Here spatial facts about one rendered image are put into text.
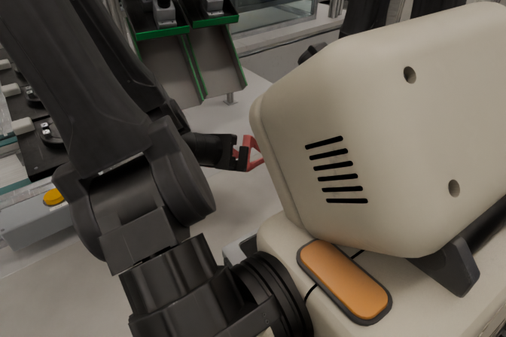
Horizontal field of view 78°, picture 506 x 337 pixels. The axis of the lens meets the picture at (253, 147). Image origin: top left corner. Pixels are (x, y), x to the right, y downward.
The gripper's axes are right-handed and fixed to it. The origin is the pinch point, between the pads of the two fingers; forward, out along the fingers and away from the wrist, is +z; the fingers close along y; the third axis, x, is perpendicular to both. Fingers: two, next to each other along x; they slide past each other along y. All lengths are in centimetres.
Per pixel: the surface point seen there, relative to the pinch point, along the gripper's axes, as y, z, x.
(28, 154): 43, -33, 5
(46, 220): 24.9, -30.6, 17.2
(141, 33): 23.0, -17.3, -25.9
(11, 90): 74, -37, -14
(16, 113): 63, -35, -6
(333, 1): 65, 112, -105
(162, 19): 21.3, -13.4, -30.3
